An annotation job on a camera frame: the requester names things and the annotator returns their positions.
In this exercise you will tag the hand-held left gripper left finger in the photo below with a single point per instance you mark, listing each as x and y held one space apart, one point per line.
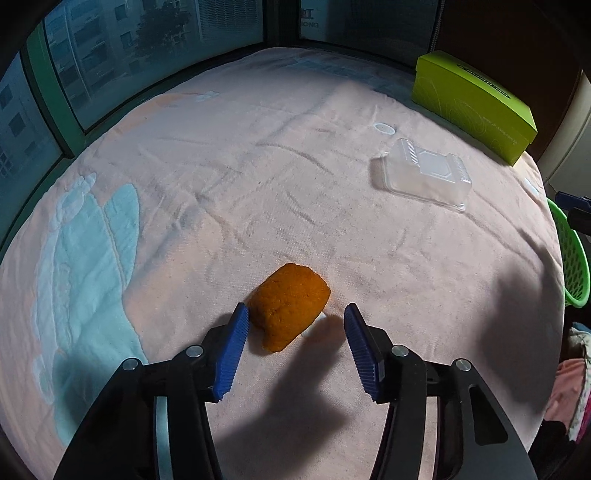
233 350

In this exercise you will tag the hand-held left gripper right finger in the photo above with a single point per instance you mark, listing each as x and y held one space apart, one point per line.
362 355

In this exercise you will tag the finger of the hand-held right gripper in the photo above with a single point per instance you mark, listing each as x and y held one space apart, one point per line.
572 201

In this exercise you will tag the orange bread loaf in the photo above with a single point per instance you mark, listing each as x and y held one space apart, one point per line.
286 304

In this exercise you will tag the green plastic mesh basket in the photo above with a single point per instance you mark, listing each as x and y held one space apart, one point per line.
577 272

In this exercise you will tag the lime green cardboard box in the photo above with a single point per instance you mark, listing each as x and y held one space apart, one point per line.
461 101

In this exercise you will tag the clear rectangular plastic container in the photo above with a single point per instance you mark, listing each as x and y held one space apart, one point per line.
415 180

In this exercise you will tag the pink printed blanket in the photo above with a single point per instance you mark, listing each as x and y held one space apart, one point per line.
277 184

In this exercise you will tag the pink clothing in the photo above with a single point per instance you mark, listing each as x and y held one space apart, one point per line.
572 374

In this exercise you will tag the small clear plastic lid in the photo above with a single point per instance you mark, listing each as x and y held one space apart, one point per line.
384 127

